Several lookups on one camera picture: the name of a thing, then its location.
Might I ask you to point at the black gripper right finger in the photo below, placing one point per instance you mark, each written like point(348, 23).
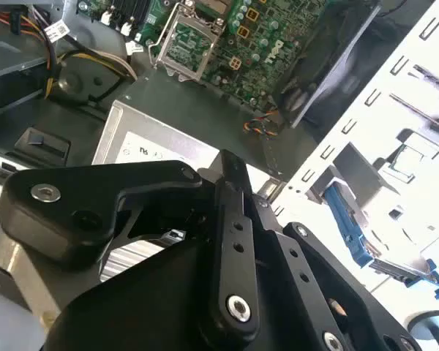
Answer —
point(314, 285)

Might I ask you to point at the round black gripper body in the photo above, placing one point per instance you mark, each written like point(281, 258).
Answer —
point(142, 311)

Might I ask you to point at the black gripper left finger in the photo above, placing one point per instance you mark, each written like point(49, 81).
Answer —
point(77, 204)

